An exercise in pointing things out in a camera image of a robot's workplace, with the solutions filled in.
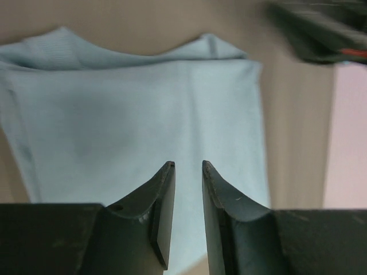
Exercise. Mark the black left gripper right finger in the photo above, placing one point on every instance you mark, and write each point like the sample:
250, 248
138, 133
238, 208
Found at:
245, 237

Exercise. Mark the grey-blue t-shirt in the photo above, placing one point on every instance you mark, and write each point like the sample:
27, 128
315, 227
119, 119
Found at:
86, 124

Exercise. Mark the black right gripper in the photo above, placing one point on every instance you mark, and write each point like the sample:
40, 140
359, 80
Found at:
322, 32

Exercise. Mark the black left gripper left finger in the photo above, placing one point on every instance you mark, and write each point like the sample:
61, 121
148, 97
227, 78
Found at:
130, 236

